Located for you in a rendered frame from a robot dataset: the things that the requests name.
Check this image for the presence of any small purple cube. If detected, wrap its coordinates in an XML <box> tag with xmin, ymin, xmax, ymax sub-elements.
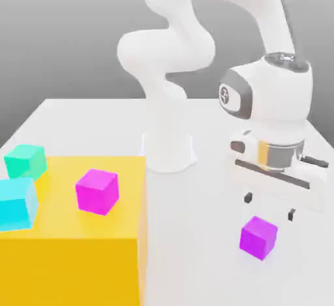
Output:
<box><xmin>239</xmin><ymin>215</ymin><xmax>279</xmax><ymax>262</ymax></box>

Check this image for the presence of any small green cube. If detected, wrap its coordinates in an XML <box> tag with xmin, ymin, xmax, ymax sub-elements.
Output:
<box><xmin>3</xmin><ymin>144</ymin><xmax>48</xmax><ymax>181</ymax></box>

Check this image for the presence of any small cyan cube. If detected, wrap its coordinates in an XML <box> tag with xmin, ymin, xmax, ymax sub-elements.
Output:
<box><xmin>0</xmin><ymin>177</ymin><xmax>39</xmax><ymax>233</ymax></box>

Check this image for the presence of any small magenta cube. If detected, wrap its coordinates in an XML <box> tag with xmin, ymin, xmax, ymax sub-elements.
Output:
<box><xmin>75</xmin><ymin>168</ymin><xmax>120</xmax><ymax>217</ymax></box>

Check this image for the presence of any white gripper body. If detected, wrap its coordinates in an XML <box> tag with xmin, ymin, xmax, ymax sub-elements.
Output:
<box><xmin>226</xmin><ymin>153</ymin><xmax>329</xmax><ymax>214</ymax></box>

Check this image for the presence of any large yellow box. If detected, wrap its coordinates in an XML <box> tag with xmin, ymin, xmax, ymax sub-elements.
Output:
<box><xmin>0</xmin><ymin>155</ymin><xmax>149</xmax><ymax>306</ymax></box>

